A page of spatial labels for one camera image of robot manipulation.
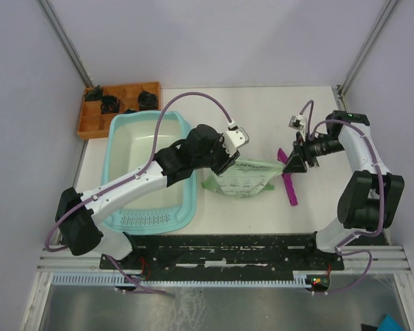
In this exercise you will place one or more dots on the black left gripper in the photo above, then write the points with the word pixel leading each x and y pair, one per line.
pixel 228 161

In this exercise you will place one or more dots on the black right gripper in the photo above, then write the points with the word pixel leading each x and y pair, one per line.
pixel 296 163

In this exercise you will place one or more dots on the magenta plastic litter scoop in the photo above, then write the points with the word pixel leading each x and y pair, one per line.
pixel 288 183

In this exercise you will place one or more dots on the green cat litter bag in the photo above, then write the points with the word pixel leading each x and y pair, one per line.
pixel 246 178

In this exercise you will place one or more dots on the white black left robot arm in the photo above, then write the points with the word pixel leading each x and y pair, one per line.
pixel 79 214

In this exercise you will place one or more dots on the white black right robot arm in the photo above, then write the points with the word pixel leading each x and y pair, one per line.
pixel 370 199

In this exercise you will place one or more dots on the teal plastic litter box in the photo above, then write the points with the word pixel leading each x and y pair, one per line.
pixel 129 148

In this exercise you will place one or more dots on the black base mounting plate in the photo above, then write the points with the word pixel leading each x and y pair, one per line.
pixel 248 257

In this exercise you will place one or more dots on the black round part in tray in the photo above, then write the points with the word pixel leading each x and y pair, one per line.
pixel 147 101

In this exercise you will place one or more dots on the orange compartment tray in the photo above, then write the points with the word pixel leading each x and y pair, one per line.
pixel 93 124

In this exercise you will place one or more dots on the blue object bottom corner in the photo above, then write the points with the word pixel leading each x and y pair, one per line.
pixel 389 324

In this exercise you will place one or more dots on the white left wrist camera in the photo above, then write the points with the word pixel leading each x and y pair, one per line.
pixel 236 138

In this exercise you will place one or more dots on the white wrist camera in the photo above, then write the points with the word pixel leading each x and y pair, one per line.
pixel 236 138
pixel 299 123

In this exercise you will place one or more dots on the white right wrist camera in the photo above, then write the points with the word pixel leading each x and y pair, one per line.
pixel 299 123

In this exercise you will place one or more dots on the black ring part in tray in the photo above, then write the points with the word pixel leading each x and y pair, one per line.
pixel 110 104

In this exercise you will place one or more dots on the aluminium frame rail left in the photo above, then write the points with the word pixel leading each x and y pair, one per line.
pixel 55 23

